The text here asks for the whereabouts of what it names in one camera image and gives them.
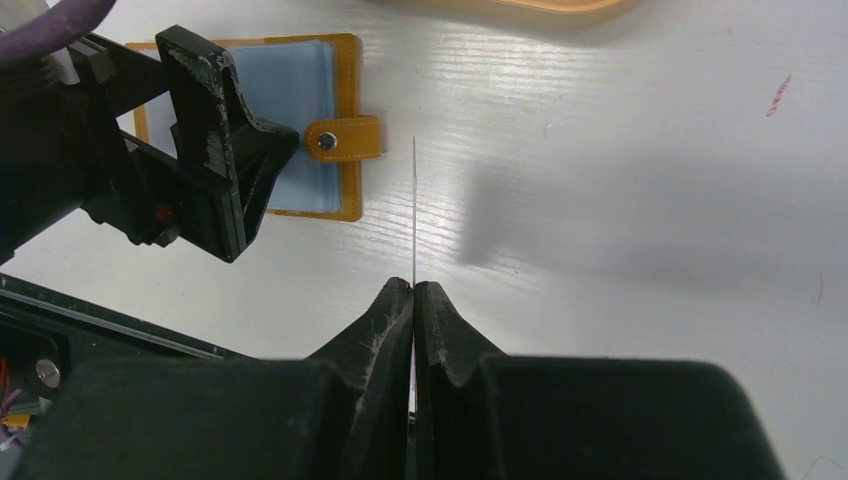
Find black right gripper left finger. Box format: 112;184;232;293
13;278;412;479

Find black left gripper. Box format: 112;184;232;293
1;26;299;263

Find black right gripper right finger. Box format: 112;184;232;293
414;282;784;479

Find yellow leather card holder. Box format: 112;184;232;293
124;33;384;224

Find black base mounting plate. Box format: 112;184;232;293
1;274;251;409

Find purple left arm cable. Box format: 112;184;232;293
0;0;119;68

